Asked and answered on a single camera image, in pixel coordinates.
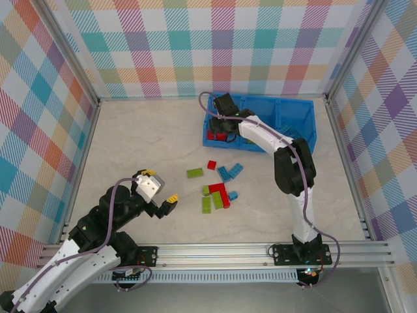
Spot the small circuit board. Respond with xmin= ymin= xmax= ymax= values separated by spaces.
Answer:
xmin=296 ymin=266 xmax=319 ymax=288
xmin=112 ymin=267 xmax=144 ymax=284

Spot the blue three-compartment plastic bin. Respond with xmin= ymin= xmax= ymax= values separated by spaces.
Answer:
xmin=201 ymin=92 xmax=317 ymax=155

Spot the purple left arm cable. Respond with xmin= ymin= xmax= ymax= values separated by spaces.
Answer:
xmin=9 ymin=177 xmax=153 ymax=313

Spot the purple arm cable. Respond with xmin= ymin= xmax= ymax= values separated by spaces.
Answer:
xmin=199 ymin=91 xmax=341 ymax=288
xmin=9 ymin=177 xmax=153 ymax=313

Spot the aluminium side frame rail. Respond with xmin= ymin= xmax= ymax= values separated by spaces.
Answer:
xmin=324 ymin=94 xmax=377 ymax=242
xmin=58 ymin=99 xmax=102 ymax=245

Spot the wide aluminium base rail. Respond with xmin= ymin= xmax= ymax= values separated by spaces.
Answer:
xmin=38 ymin=240 xmax=394 ymax=270

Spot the slotted grey cable duct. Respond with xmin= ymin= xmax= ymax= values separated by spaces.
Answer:
xmin=96 ymin=269 xmax=300 ymax=284

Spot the aluminium upright frame post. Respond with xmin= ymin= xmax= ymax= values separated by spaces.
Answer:
xmin=324 ymin=0 xmax=392 ymax=98
xmin=38 ymin=0 xmax=102 ymax=107

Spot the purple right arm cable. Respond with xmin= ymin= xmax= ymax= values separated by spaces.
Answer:
xmin=199 ymin=91 xmax=341 ymax=288

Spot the short aluminium frame post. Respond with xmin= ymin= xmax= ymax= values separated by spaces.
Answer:
xmin=377 ymin=265 xmax=407 ymax=313

